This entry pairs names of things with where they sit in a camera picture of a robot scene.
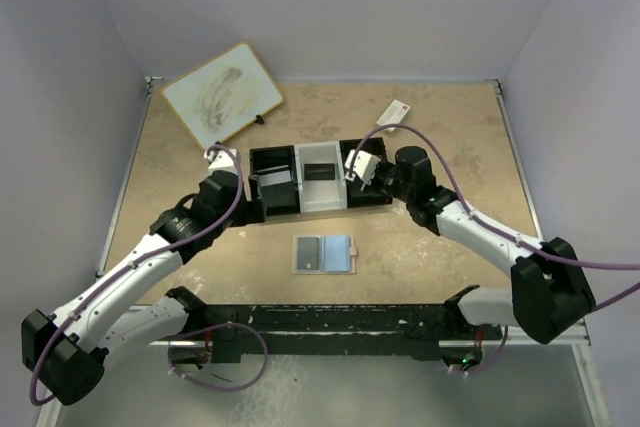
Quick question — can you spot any beige card holder wallet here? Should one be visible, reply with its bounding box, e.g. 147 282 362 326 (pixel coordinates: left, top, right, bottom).
291 234 358 275

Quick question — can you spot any dark grey card with chip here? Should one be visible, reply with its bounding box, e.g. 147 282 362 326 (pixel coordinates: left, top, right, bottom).
295 236 321 272

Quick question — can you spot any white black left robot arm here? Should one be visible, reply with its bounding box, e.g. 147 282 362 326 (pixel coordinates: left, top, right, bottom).
21 168 255 407

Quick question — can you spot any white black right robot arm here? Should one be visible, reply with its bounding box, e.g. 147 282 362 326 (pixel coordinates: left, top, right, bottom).
354 146 596 344

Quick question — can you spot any white card in left bin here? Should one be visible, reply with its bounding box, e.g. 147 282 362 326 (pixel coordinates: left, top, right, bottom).
259 170 292 187

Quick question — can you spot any black card in middle bin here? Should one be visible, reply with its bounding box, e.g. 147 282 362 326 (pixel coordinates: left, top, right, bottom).
304 163 336 181

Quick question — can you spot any black left bin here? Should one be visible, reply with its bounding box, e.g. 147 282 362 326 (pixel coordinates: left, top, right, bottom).
249 145 301 217

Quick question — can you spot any black bin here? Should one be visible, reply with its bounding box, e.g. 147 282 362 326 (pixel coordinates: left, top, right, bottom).
339 137 392 209
249 145 301 217

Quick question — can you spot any black right bin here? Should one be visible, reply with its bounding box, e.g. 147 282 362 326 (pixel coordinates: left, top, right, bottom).
339 137 392 209

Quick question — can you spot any white middle bin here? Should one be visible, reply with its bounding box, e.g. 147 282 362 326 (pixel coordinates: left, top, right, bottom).
294 141 347 213

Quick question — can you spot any small white red box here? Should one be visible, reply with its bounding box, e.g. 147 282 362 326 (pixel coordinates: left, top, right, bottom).
376 99 411 135

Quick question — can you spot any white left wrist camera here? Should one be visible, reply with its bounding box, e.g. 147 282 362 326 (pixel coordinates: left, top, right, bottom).
203 146 242 177

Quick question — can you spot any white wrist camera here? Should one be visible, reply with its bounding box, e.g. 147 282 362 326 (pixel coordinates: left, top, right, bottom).
203 146 242 177
344 149 381 186

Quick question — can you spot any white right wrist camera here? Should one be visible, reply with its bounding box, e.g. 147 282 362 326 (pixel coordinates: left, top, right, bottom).
344 149 381 186

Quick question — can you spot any white board with wooden frame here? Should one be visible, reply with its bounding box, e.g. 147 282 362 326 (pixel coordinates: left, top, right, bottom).
161 42 283 149

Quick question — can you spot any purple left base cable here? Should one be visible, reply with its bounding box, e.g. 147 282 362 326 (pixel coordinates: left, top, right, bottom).
167 321 270 392

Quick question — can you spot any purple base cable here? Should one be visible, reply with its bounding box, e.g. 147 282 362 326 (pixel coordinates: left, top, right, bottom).
167 321 270 392
447 324 509 379

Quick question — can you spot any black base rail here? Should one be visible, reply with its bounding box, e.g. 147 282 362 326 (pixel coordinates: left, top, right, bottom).
149 302 504 364

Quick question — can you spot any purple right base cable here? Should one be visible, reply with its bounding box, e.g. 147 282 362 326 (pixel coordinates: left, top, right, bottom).
447 324 509 379

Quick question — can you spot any aluminium table frame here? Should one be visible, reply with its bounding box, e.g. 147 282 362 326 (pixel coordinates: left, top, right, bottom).
34 77 611 427

